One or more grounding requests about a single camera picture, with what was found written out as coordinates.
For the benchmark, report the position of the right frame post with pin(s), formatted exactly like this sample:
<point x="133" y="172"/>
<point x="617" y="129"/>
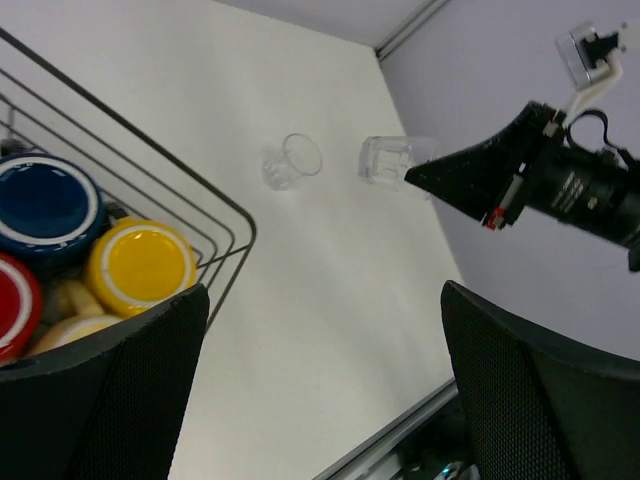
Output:
<point x="408" y="27"/>

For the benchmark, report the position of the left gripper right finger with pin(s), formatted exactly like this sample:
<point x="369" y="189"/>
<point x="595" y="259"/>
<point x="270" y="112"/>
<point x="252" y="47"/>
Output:
<point x="538" y="404"/>

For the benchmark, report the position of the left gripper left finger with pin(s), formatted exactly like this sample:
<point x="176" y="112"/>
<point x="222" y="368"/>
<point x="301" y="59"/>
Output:
<point x="109" y="405"/>

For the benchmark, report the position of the pale yellow mug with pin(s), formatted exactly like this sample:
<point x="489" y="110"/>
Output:
<point x="84" y="315"/>

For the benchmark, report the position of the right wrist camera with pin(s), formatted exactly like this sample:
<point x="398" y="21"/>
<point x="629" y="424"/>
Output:
<point x="592" y="62"/>

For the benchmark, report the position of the red mug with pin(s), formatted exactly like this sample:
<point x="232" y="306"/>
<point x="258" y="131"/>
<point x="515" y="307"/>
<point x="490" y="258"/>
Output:
<point x="21" y="307"/>

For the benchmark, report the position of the wire dish rack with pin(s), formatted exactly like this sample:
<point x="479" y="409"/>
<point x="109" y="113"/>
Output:
<point x="44" y="110"/>

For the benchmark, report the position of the clear glass cup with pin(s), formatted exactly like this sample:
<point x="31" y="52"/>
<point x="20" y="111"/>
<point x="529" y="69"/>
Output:
<point x="385" y="160"/>
<point x="297" y="157"/>

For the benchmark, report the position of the blue mug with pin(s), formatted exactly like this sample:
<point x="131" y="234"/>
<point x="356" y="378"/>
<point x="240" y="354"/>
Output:
<point x="52" y="211"/>

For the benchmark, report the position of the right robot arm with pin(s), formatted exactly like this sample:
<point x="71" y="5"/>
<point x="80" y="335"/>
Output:
<point x="594" y="191"/>

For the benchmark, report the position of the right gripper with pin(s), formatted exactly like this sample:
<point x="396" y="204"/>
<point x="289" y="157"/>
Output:
<point x="492" y="181"/>

